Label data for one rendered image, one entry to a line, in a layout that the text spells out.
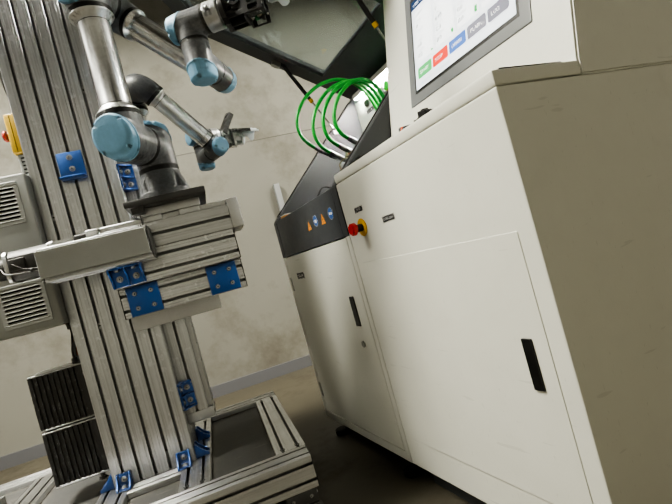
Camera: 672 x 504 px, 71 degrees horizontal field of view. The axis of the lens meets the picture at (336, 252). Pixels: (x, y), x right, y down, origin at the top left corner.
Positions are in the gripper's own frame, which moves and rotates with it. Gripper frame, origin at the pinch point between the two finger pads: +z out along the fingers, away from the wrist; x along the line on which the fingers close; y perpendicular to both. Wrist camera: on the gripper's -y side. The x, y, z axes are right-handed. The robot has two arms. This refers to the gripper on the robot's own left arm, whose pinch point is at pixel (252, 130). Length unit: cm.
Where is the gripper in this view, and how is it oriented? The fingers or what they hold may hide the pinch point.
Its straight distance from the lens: 249.0
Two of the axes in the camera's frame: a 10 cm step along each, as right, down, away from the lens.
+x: 6.6, -0.5, -7.5
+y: 1.8, 9.8, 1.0
